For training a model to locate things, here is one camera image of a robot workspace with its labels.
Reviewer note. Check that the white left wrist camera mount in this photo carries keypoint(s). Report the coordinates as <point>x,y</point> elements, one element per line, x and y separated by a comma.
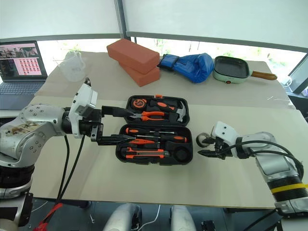
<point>83,98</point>

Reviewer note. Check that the clear plastic measuring cup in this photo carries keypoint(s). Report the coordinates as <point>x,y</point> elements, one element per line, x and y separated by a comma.
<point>71,67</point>

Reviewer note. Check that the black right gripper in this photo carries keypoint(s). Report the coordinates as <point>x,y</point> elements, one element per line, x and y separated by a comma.
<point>222,150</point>

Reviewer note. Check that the red brick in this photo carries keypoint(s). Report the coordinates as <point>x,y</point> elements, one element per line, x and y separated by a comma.
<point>132,54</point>
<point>144,77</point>

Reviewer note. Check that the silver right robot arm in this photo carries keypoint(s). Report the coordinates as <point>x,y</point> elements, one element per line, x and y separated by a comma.
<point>272,163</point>

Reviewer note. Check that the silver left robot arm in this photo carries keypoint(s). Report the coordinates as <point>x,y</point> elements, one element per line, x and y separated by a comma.
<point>31,130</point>

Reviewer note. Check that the blue boxing glove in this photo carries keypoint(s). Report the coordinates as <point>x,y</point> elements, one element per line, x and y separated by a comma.
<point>192,67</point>

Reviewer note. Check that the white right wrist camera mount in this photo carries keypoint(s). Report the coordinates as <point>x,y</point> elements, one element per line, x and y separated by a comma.
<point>225,131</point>

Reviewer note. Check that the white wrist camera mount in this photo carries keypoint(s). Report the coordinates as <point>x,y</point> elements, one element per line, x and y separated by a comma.
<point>225,131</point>
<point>83,98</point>

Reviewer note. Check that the white rounded shell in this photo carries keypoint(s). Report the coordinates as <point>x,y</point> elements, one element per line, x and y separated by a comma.
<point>120,217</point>
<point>181,217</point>

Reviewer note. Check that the grey laptop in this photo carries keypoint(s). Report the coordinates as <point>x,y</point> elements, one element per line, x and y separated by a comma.
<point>19,62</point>

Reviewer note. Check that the orange black utility knife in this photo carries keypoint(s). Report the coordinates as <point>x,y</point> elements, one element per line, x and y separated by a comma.
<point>144,154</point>

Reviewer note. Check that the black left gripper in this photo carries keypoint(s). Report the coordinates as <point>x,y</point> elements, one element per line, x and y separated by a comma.
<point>89,127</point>

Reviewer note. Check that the grey window frame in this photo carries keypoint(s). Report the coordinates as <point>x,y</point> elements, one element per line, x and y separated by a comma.
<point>120,24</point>

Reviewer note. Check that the green square frying pan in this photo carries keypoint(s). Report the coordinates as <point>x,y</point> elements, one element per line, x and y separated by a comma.
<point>228,69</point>

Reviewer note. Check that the grey tape roll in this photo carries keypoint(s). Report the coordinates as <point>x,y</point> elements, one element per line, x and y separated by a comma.
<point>200,140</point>

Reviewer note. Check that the orange black tape measure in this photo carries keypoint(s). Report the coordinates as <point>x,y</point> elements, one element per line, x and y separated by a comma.
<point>139,103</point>

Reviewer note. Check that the black tool case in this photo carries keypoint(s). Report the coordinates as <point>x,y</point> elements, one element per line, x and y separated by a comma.
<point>154,158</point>

